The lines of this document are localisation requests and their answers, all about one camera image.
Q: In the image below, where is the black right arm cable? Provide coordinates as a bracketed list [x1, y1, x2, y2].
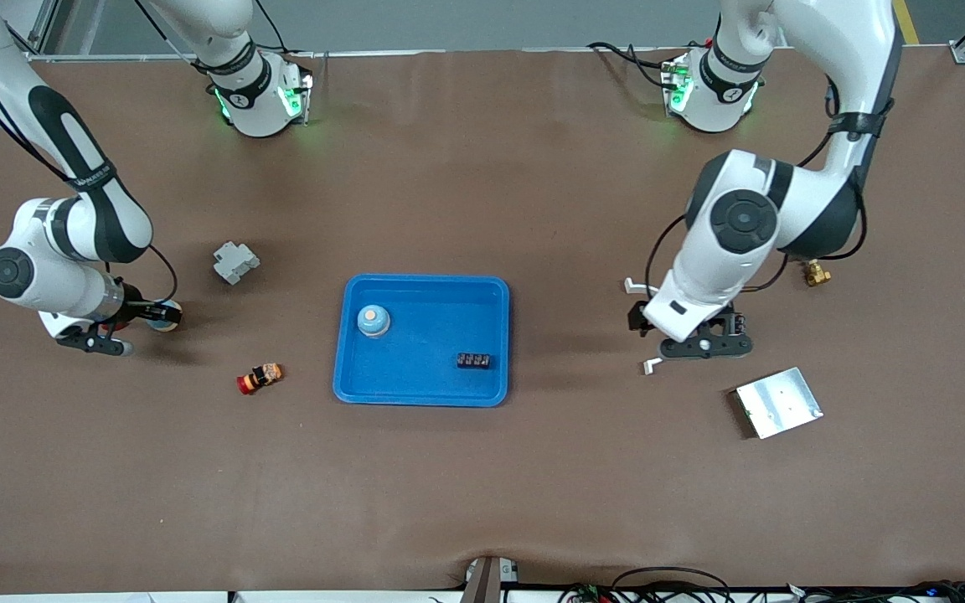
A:
[0, 25, 180, 312]

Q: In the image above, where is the dark wire bundle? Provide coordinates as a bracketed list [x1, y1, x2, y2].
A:
[784, 580, 965, 603]

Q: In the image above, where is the blue plastic tray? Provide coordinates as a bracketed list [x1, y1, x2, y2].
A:
[333, 274, 511, 409]

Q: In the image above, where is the blue dome call bell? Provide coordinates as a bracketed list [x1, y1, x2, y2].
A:
[356, 304, 392, 339]
[150, 299, 184, 334]

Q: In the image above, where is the black left arm strap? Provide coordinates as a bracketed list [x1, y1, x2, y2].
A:
[826, 99, 895, 139]

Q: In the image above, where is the brown table mat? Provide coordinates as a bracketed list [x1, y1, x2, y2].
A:
[0, 46, 965, 592]

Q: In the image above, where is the black right arm strap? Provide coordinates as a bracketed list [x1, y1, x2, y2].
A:
[64, 166, 120, 195]

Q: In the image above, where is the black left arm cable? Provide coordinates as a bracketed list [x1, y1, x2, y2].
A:
[644, 80, 870, 296]

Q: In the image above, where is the grey metal table clamp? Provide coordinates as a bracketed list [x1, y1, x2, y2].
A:
[459, 556, 521, 603]

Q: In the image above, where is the red yellow emergency stop button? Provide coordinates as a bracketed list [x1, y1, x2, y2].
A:
[236, 362, 285, 396]

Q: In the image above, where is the black base cable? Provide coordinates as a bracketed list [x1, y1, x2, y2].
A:
[587, 40, 678, 89]

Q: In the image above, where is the white circuit breaker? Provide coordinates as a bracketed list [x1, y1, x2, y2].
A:
[213, 241, 261, 286]

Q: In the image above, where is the white curved plastic bracket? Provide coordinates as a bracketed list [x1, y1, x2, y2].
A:
[623, 277, 664, 376]

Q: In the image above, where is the black arm strap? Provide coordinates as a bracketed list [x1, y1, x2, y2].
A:
[64, 166, 120, 195]
[826, 99, 895, 139]

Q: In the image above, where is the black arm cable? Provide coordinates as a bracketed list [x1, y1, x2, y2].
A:
[0, 25, 180, 312]
[644, 80, 870, 296]

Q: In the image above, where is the black cable loop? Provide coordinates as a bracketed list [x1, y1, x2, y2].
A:
[611, 567, 732, 603]

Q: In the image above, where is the silver aluminium plate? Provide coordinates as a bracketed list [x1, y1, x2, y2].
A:
[730, 366, 824, 441]

